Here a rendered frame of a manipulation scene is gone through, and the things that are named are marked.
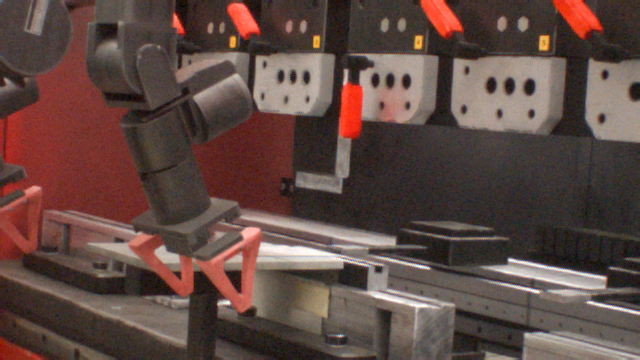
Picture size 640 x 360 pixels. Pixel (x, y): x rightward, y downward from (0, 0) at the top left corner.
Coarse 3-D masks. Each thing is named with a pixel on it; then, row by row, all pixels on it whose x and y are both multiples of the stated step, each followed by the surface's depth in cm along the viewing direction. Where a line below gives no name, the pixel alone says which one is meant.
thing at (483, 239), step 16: (416, 224) 187; (432, 224) 185; (448, 224) 187; (464, 224) 189; (400, 240) 188; (416, 240) 185; (432, 240) 182; (448, 240) 179; (464, 240) 180; (480, 240) 182; (496, 240) 184; (400, 256) 188; (416, 256) 185; (432, 256) 182; (448, 256) 179; (464, 256) 181; (480, 256) 182; (496, 256) 184
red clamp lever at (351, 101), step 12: (348, 60) 153; (360, 60) 154; (372, 60) 156; (348, 72) 155; (348, 84) 154; (348, 96) 154; (360, 96) 155; (348, 108) 154; (360, 108) 155; (348, 120) 154; (360, 120) 155; (348, 132) 154
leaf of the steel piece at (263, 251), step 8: (216, 232) 168; (264, 248) 170; (272, 248) 171; (280, 248) 172; (264, 256) 163; (272, 256) 163; (280, 256) 164; (288, 256) 164; (296, 256) 165; (304, 256) 166
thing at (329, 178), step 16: (304, 128) 174; (320, 128) 171; (336, 128) 168; (304, 144) 173; (320, 144) 171; (336, 144) 168; (304, 160) 173; (320, 160) 170; (336, 160) 168; (304, 176) 175; (320, 176) 172; (336, 176) 168; (336, 192) 169
